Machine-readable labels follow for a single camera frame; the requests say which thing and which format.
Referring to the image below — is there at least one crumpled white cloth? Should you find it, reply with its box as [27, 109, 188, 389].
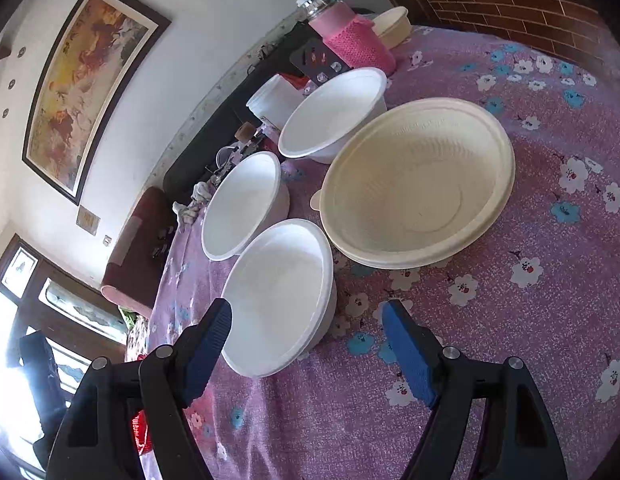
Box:
[172, 182, 214, 228]

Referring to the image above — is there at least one pink sleeved glass bottle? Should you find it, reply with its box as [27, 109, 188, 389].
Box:
[296, 0, 397, 76]

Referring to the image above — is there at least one cream plastic plate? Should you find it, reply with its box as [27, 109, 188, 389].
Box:
[310, 98, 516, 270]

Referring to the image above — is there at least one purple floral tablecloth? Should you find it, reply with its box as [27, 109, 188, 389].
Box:
[124, 24, 620, 480]

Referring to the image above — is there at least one black perforated phone stand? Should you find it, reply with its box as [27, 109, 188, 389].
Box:
[289, 38, 351, 86]

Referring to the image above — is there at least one maroon armchair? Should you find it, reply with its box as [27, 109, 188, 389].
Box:
[101, 186, 176, 318]

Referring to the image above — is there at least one black handheld device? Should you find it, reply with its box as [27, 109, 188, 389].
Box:
[18, 332, 67, 471]

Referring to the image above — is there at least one cream bowl far corner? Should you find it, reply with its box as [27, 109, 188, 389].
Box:
[373, 6, 412, 49]

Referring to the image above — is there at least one framed horse painting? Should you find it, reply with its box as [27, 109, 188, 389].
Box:
[22, 0, 170, 205]

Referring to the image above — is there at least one wooden glass door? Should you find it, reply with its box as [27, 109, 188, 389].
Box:
[0, 234, 127, 479]

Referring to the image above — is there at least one black sofa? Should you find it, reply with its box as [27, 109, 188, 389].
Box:
[160, 23, 318, 203]

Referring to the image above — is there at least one white foam bowl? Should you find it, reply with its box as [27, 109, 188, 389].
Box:
[222, 219, 337, 377]
[202, 152, 289, 261]
[278, 67, 387, 165]

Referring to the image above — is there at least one white plastic jar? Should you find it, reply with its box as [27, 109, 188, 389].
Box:
[246, 74, 304, 130]

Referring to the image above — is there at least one small wall picture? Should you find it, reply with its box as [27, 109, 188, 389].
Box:
[76, 206, 100, 236]

